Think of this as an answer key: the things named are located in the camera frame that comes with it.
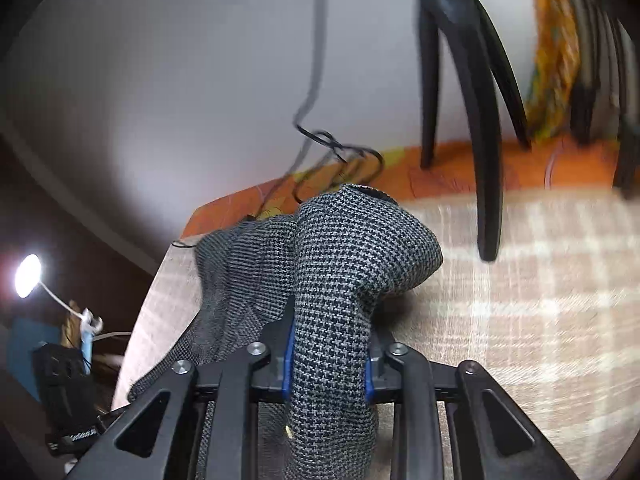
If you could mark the black device box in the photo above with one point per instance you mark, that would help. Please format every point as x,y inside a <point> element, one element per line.
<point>66,392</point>

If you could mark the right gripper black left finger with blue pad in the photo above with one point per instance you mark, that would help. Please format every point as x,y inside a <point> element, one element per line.
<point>199,421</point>

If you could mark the black light tripod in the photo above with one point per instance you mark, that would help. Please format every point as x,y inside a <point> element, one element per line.
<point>483,69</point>

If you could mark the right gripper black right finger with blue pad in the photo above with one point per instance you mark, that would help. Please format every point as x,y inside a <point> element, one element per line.
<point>454,421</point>

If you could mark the orange patterned hanging cloth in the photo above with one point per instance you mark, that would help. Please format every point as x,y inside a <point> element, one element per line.
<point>556,64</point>

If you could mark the small white desk lamp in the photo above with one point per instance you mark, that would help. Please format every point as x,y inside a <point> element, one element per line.
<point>28,277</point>

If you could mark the grey houndstooth shorts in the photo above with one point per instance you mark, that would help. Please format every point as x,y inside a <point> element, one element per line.
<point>336,259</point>

